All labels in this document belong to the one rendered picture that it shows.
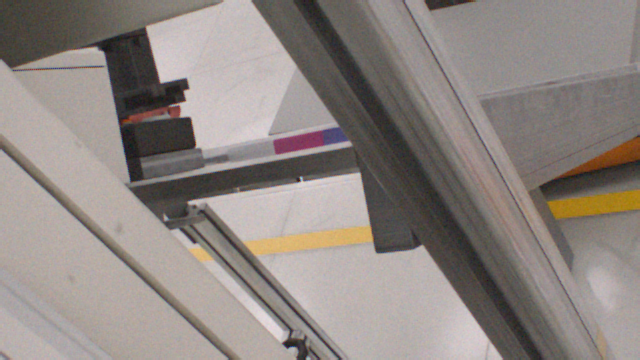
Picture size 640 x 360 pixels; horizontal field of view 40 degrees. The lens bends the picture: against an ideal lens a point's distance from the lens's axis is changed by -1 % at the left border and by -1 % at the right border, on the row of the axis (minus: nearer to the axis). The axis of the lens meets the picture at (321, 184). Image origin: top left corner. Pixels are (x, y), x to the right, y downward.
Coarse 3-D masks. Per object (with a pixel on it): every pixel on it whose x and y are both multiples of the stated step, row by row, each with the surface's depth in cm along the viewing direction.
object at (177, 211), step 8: (168, 208) 138; (176, 208) 139; (184, 208) 141; (168, 216) 137; (176, 216) 139; (184, 216) 141; (184, 232) 140; (192, 240) 141; (288, 336) 158; (296, 336) 157; (304, 336) 158; (296, 352) 155
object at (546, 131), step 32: (480, 96) 49; (512, 96) 54; (544, 96) 59; (576, 96) 67; (608, 96) 76; (512, 128) 53; (544, 128) 58; (576, 128) 65; (608, 128) 74; (512, 160) 52; (544, 160) 57; (576, 160) 64; (384, 192) 39; (384, 224) 40
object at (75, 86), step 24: (24, 72) 46; (48, 72) 48; (72, 72) 49; (96, 72) 51; (48, 96) 47; (72, 96) 49; (96, 96) 50; (72, 120) 49; (96, 120) 50; (96, 144) 50; (120, 144) 52; (120, 168) 51
